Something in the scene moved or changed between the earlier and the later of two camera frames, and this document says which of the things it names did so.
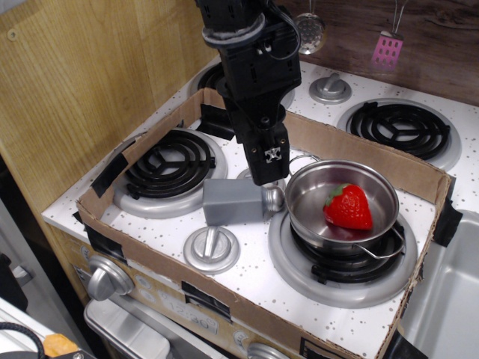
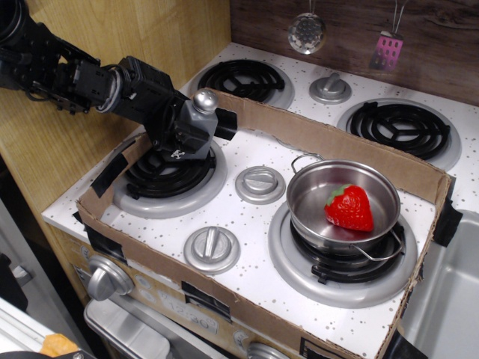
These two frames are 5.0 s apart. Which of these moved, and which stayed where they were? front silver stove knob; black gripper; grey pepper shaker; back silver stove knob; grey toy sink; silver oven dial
Moved: black gripper; grey pepper shaker
Stayed: back silver stove knob; silver oven dial; grey toy sink; front silver stove knob
